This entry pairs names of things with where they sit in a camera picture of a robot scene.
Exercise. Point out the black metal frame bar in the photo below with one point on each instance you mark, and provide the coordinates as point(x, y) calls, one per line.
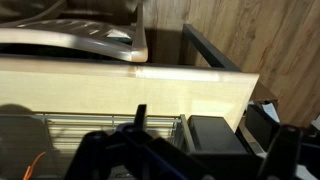
point(206, 50)

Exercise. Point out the grey metal shoe rack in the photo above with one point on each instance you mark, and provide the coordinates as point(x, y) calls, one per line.
point(186, 133)

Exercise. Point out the grey bin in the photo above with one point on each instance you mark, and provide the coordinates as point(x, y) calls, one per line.
point(213, 136)

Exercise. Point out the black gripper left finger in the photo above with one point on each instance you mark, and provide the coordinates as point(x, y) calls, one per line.
point(91, 156)

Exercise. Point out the light wood desk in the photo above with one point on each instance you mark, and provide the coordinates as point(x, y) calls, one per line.
point(133, 90)

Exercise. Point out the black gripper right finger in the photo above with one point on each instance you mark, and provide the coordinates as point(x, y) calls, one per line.
point(281, 153)

